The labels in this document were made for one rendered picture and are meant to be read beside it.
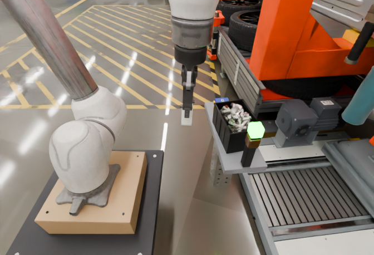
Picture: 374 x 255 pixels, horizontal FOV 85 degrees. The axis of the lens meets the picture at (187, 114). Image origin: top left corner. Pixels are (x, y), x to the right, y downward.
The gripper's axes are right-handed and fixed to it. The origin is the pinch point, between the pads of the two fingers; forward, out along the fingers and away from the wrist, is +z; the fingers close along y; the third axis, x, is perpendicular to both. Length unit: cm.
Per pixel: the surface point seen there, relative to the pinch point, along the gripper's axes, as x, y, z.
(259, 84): 45, -74, 29
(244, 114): 23.1, -20.7, 14.2
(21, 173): -101, -28, 76
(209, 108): 10.9, -39.7, 25.9
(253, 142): 22.6, -3.0, 12.3
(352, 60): 61, -31, -7
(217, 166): 18, -24, 52
